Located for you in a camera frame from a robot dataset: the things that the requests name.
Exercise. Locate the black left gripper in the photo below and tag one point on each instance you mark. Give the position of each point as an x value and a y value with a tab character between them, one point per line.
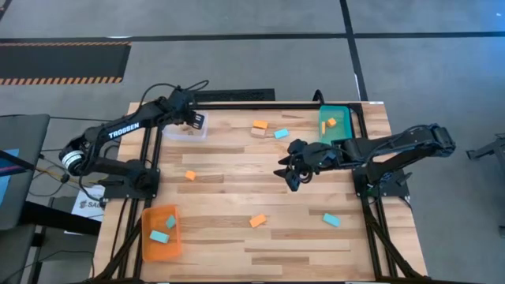
182	103

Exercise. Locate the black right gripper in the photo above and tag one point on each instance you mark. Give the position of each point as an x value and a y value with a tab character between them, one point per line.
319	155

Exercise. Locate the orange wooden block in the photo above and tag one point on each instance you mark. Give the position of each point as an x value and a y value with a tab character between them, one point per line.
260	124
331	122
190	175
257	221
323	127

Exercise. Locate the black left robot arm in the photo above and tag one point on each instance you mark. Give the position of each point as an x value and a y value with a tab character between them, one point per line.
150	114

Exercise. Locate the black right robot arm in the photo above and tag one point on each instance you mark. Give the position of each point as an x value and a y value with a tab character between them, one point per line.
394	146

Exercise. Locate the clear plastic bin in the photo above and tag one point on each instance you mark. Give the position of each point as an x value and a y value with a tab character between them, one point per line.
197	136

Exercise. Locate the black floor vent grille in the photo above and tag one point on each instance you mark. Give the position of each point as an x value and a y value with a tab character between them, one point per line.
236	95

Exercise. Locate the teal plastic bin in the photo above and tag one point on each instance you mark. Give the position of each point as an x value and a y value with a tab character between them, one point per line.
339	130

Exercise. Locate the white printed paper sign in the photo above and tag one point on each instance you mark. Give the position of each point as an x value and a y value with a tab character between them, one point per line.
88	205

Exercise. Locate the orange plastic bin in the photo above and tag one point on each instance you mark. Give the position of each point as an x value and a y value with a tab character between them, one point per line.
158	252

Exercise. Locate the black hazard-striped floor mat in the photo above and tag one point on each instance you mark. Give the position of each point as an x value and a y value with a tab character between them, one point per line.
59	61

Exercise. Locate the gray box furniture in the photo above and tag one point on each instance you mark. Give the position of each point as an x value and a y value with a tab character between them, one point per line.
31	134

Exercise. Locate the black furniture beam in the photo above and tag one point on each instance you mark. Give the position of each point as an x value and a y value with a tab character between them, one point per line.
59	219

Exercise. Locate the black stand leg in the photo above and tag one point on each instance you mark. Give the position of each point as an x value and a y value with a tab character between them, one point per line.
485	150

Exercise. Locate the blue flat panel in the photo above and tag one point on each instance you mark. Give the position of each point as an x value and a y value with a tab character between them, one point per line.
4	187

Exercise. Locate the black metal table frame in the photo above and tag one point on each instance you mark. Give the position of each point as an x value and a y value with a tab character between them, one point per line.
256	106

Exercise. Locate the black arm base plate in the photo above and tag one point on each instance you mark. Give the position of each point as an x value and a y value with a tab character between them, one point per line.
400	191
118	193

